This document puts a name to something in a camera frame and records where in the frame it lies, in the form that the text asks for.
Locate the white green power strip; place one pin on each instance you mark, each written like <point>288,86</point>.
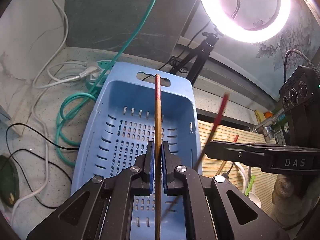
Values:
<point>102,65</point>

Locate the red-tipped wooden chopstick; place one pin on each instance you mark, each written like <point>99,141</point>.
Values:
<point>210,137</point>
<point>158,137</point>

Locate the blue plastic perforated basket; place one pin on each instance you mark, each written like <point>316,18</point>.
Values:
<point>122,123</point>

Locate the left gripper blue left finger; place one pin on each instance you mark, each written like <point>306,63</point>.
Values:
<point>148,168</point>

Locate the white ceramic soup spoon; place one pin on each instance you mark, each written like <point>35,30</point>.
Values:
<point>245,183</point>

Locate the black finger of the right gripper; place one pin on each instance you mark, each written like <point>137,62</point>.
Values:
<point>250,154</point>

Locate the black-handled metal spoon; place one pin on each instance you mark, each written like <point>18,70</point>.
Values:
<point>226,174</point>

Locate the black tripod stand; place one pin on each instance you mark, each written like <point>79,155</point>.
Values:
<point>202,53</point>

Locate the black camera box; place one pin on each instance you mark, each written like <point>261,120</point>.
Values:
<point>301,88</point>

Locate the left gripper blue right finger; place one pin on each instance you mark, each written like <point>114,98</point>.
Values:
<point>167,168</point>

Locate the green plastic utensil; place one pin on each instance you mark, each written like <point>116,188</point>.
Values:
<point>250,185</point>

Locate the striped yellow green mat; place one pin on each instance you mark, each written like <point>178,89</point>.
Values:
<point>264,182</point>

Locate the chrome sink faucet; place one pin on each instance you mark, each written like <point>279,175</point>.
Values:
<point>268,132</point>

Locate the bright ring light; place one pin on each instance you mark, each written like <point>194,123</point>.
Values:
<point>248,21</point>

